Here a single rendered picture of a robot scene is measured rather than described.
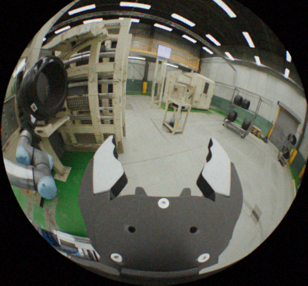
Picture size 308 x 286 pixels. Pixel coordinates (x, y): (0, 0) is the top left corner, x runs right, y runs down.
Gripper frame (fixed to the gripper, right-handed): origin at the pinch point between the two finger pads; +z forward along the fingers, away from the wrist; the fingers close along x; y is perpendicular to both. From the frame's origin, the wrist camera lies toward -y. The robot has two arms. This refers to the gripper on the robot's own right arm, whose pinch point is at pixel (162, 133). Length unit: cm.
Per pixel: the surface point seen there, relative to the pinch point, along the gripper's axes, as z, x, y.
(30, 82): 9, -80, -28
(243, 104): 281, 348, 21
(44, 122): 17, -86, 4
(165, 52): 398, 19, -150
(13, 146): -23, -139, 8
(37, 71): 15, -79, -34
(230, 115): 317, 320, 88
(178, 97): 411, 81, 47
